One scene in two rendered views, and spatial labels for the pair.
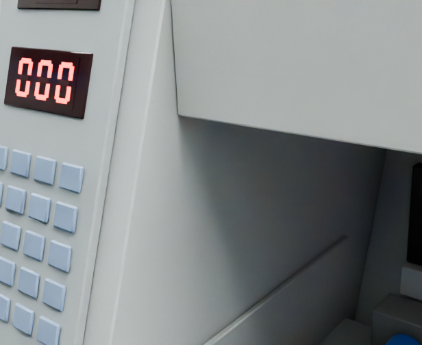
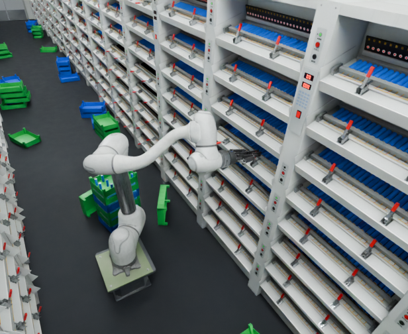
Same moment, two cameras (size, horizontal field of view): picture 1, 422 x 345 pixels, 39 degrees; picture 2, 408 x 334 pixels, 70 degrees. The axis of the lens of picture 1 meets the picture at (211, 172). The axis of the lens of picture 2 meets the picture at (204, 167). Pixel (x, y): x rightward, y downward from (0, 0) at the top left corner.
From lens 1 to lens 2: 1.08 m
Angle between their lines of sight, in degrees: 36
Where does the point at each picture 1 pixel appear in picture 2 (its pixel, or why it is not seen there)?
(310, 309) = (332, 104)
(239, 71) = (324, 89)
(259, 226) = (326, 97)
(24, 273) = (303, 102)
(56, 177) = (306, 95)
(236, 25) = (324, 85)
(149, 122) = (316, 91)
